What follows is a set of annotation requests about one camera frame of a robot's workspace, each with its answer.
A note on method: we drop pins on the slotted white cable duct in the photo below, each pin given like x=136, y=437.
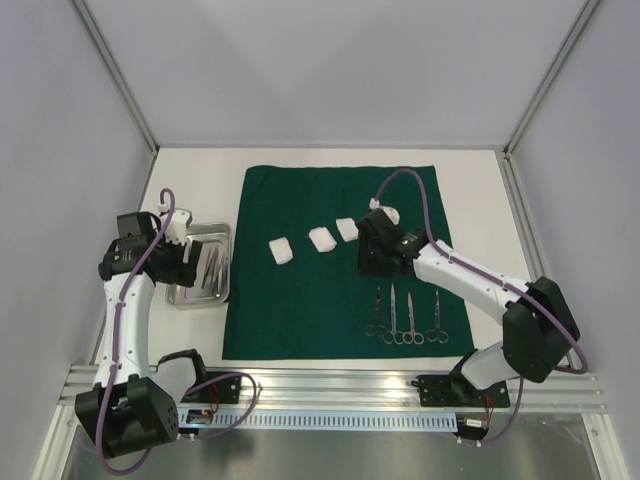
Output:
x=325, y=420

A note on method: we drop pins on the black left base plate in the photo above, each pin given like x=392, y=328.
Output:
x=222, y=392

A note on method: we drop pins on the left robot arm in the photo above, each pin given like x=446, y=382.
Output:
x=132, y=407

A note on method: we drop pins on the left aluminium frame post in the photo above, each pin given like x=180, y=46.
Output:
x=90, y=25

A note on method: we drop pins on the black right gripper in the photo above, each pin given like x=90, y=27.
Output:
x=370, y=248

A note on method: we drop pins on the aluminium frame post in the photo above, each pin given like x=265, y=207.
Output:
x=90, y=25
x=580, y=25

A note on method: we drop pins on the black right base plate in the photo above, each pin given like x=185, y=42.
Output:
x=449, y=391

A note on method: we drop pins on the steel tweezers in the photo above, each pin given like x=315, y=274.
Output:
x=223, y=288
x=207, y=268
x=215, y=252
x=217, y=275

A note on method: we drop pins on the right aluminium frame post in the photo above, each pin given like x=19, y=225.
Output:
x=580, y=25

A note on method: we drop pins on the steel scissors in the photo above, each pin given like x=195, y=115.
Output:
x=436, y=333
x=392, y=336
x=412, y=335

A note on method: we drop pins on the stainless steel instrument tray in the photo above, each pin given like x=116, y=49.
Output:
x=211, y=234

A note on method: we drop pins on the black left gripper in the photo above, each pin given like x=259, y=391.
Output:
x=182, y=273

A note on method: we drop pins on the dark green surgical drape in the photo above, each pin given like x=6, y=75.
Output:
x=316, y=306

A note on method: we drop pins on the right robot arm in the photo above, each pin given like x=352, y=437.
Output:
x=538, y=328

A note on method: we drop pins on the white gauze pad far left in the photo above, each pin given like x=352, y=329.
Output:
x=281, y=250

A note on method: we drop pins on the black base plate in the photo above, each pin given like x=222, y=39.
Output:
x=449, y=391
x=222, y=392

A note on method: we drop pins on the aluminium front rail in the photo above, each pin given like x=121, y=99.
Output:
x=378, y=390

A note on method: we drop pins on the white gauze pad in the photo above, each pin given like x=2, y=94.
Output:
x=281, y=250
x=347, y=229
x=322, y=239

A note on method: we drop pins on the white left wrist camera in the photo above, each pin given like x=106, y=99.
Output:
x=176, y=228

